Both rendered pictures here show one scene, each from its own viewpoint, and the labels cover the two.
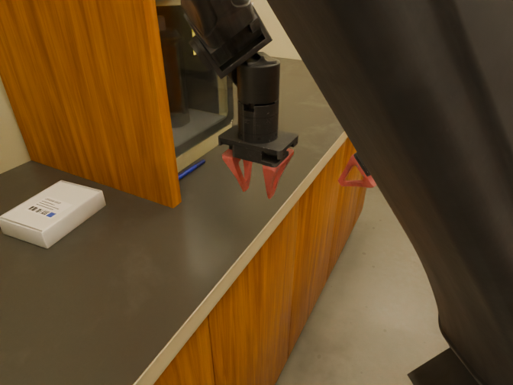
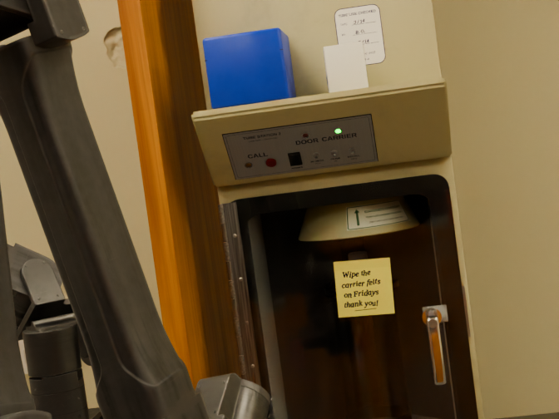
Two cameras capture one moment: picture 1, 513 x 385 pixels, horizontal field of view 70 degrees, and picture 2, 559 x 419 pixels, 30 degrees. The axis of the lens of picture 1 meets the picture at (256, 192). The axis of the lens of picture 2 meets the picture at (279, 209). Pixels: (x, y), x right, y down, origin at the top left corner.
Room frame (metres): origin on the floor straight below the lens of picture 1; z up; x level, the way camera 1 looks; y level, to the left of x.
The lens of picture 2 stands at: (0.34, -1.14, 1.44)
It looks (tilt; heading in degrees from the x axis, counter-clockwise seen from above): 3 degrees down; 69
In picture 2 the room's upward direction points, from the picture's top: 8 degrees counter-clockwise
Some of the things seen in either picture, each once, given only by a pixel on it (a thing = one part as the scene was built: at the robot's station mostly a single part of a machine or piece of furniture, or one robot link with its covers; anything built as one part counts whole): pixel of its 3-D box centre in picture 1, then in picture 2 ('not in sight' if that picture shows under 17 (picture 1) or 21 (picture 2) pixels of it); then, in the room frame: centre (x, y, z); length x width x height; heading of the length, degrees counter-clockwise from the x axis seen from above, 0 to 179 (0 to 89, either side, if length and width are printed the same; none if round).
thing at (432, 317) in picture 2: not in sight; (435, 346); (1.00, 0.07, 1.17); 0.05 x 0.03 x 0.10; 62
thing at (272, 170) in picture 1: (263, 169); not in sight; (0.49, -0.01, 1.13); 0.07 x 0.07 x 0.09; 62
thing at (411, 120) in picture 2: not in sight; (324, 135); (0.89, 0.10, 1.46); 0.32 x 0.12 x 0.10; 152
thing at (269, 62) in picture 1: (256, 79); (56, 348); (0.50, 0.00, 1.27); 0.07 x 0.06 x 0.07; 16
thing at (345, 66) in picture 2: not in sight; (345, 69); (0.93, 0.08, 1.54); 0.05 x 0.05 x 0.06; 66
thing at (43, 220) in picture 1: (55, 211); not in sight; (0.63, 0.42, 0.96); 0.16 x 0.12 x 0.04; 158
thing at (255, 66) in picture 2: not in sight; (250, 71); (0.82, 0.14, 1.56); 0.10 x 0.10 x 0.09; 62
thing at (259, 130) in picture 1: (258, 123); (60, 405); (0.49, 0.00, 1.21); 0.10 x 0.07 x 0.07; 62
